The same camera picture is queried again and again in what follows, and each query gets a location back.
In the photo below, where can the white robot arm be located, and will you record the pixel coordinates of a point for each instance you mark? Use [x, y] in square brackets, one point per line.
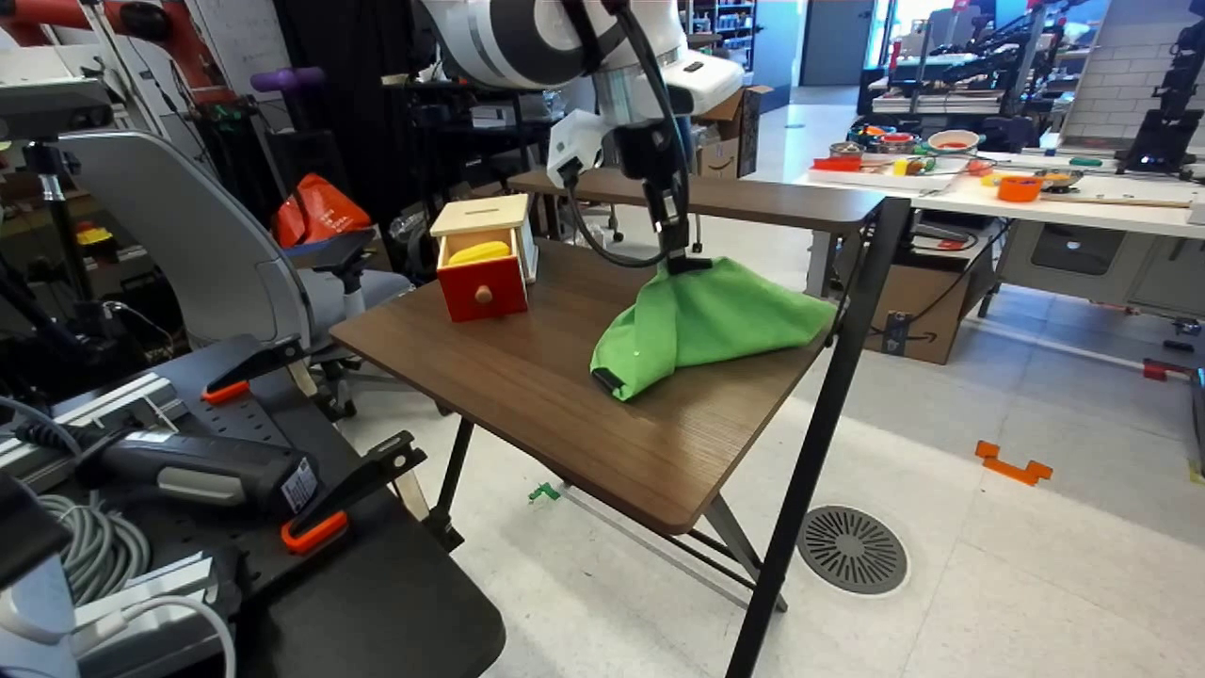
[646, 78]

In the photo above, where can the orange bag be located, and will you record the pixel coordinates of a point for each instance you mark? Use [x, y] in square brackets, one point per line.
[317, 214]

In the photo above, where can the wooden box with red drawer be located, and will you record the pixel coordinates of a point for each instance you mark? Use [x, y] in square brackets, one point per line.
[489, 287]

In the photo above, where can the green towel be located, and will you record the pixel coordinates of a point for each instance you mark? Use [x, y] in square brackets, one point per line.
[702, 317]

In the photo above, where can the orange floor bracket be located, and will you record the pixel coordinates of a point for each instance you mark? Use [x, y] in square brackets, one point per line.
[1031, 471]

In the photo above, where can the white work table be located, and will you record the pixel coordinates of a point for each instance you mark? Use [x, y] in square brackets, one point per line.
[1162, 221]

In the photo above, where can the grey office chair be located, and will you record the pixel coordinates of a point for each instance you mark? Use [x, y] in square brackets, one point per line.
[227, 272]

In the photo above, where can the cardboard box under table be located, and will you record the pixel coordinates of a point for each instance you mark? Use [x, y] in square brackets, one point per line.
[926, 307]

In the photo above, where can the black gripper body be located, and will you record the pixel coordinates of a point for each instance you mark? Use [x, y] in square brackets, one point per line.
[650, 152]

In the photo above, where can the brown wooden desk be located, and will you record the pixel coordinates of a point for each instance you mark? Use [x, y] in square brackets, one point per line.
[663, 456]

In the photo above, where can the orange container on table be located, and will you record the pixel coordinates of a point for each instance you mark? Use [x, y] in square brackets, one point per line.
[1020, 190]

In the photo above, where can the round floor drain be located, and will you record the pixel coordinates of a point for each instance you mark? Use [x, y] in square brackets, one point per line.
[852, 552]

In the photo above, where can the black clamp orange handle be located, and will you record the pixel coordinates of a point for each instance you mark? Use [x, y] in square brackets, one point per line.
[330, 513]

